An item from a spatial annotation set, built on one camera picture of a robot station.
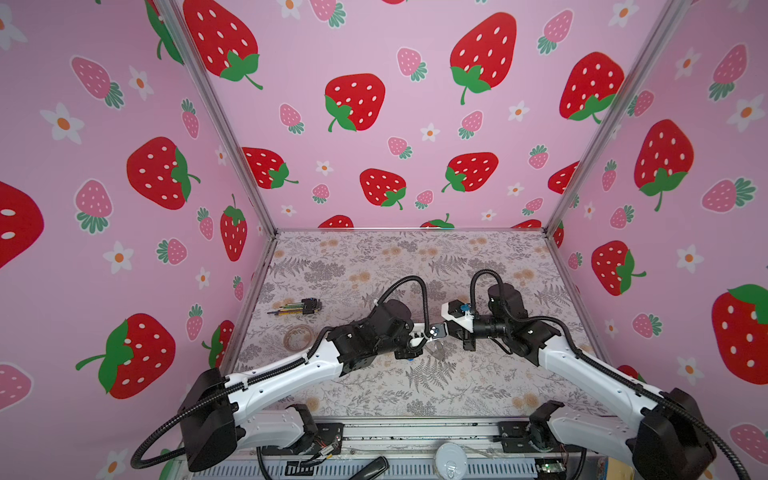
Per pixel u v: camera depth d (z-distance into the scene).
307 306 0.98
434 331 0.61
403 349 0.65
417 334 0.61
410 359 0.88
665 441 0.40
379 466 0.67
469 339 0.66
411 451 0.73
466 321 0.65
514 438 0.73
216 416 0.39
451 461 0.66
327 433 0.76
